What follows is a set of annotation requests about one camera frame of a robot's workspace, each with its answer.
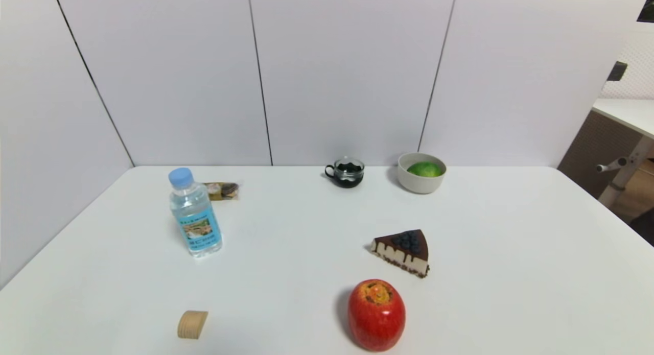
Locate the green mango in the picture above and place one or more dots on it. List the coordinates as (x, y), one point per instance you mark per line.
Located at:
(425, 169)

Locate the small wooden block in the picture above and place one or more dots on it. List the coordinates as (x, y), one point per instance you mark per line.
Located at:
(191, 325)

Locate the clear water bottle blue cap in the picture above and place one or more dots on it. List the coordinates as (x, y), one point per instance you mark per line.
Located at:
(195, 217)

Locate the dark object at wall edge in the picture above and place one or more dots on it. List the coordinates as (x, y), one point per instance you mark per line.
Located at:
(648, 10)

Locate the red apple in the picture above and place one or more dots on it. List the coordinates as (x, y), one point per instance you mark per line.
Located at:
(376, 318)

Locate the black wall bracket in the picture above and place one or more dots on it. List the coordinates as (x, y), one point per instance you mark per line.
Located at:
(616, 71)

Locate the chocolate blueberry cake slice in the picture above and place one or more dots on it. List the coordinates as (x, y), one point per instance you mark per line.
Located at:
(406, 251)

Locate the white desk leg with crank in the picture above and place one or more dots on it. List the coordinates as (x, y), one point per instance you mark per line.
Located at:
(623, 172)

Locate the white desk top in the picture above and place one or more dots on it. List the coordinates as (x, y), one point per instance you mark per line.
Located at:
(627, 113)

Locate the beige bowl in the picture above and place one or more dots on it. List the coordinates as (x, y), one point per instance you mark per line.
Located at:
(421, 184)

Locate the small snack packet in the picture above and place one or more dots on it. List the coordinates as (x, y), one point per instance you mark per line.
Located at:
(223, 190)

